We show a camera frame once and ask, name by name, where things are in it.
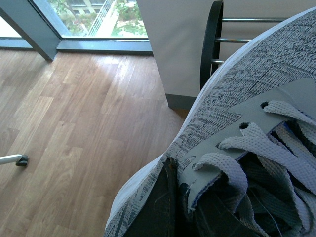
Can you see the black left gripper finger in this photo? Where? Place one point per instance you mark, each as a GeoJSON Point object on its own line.
{"type": "Point", "coordinates": [157, 218]}

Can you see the grey knit sneaker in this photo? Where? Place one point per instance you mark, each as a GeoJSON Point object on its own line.
{"type": "Point", "coordinates": [246, 154]}

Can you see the black metal shoe rack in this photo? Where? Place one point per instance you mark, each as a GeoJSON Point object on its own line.
{"type": "Point", "coordinates": [212, 39]}

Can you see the white chair with castors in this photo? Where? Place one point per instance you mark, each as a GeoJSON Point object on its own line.
{"type": "Point", "coordinates": [18, 159]}

